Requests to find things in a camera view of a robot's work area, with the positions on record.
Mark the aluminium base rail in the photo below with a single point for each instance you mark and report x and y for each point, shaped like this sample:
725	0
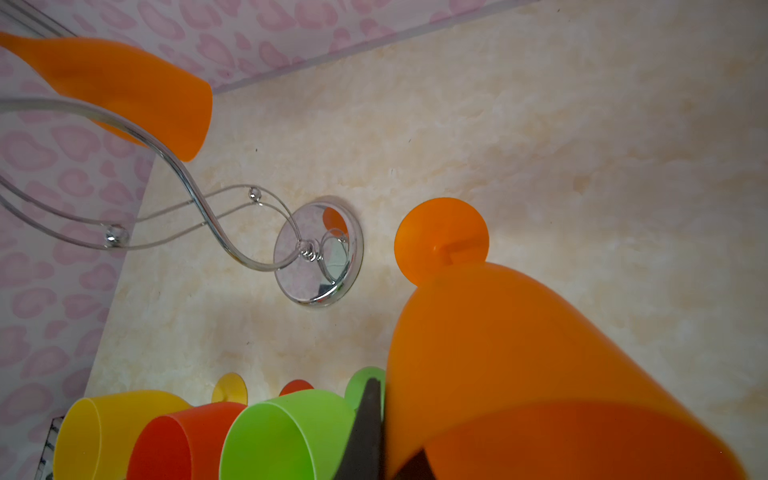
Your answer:
44	469

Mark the chrome wine glass rack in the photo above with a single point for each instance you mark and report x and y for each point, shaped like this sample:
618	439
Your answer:
319	250

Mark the green plastic wine glass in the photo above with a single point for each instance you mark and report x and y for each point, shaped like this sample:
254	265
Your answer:
300	435

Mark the red plastic wine glass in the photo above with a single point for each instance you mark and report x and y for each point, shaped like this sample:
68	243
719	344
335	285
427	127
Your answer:
184	445

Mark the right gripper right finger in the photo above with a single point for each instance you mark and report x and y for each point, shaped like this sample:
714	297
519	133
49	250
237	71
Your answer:
417	468

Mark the orange plastic wine glass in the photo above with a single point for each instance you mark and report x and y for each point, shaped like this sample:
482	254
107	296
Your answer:
496	376
170	103

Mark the yellow plastic wine glass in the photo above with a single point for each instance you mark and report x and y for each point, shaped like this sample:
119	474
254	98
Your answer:
98	434

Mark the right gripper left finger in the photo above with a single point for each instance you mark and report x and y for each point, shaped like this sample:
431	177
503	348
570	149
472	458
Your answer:
362	458

